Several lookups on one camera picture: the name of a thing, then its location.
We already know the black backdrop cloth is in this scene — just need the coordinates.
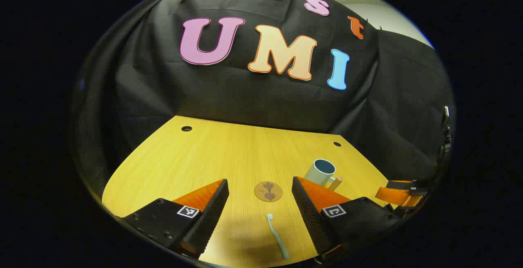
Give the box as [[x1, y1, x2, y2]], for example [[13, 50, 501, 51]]
[[72, 0, 454, 205]]

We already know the round cork coaster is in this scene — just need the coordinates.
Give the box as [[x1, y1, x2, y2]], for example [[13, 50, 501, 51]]
[[254, 181, 283, 202]]

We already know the wooden desktop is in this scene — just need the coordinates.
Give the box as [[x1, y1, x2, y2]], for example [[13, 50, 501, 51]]
[[101, 115, 393, 267]]

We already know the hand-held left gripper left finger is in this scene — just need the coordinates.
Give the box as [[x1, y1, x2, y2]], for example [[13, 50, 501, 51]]
[[121, 178, 230, 259]]

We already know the pale green toothbrush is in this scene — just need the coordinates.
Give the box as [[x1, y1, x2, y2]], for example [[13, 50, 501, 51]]
[[265, 213, 291, 260]]

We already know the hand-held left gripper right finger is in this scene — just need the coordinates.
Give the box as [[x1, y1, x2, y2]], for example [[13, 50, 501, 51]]
[[291, 176, 404, 257]]

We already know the pale green cup wooden handle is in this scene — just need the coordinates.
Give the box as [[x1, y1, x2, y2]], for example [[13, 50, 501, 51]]
[[304, 159, 344, 192]]

